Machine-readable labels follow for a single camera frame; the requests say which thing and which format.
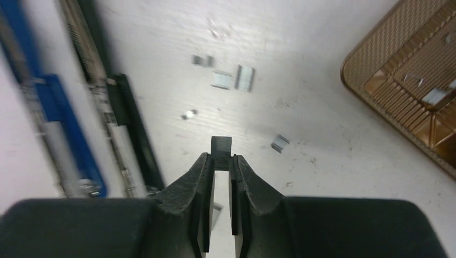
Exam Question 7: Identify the blue stapler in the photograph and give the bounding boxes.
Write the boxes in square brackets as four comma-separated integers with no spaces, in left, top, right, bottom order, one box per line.
[1,1,108,198]

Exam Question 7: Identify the black stapler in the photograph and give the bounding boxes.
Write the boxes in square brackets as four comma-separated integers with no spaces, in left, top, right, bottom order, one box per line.
[60,1,165,198]

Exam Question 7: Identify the tiny staple fragment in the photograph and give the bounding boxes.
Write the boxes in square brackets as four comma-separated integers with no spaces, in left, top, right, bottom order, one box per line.
[181,109,198,120]

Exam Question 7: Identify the brown plastic tray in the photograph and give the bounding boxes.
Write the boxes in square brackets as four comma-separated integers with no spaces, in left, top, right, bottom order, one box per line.
[340,1,455,177]

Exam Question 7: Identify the small staple fragment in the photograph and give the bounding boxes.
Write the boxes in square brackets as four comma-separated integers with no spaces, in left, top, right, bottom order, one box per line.
[191,55,215,68]

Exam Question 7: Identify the staple strip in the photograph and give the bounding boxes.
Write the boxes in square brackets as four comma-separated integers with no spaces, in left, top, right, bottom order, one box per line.
[211,202,223,230]
[270,134,290,154]
[210,136,232,171]
[234,65,255,92]

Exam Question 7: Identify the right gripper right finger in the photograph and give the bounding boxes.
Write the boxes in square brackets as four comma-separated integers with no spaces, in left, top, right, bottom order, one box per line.
[230,155,447,257]

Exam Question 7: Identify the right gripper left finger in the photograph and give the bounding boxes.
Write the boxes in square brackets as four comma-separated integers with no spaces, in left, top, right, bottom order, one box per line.
[1,153,214,257]

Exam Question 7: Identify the loose staples in tray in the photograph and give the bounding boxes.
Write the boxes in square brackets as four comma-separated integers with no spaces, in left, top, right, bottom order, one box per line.
[401,31,455,109]

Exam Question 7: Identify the bent staple fragment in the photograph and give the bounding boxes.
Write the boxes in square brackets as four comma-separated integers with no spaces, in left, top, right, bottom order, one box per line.
[210,71,233,90]

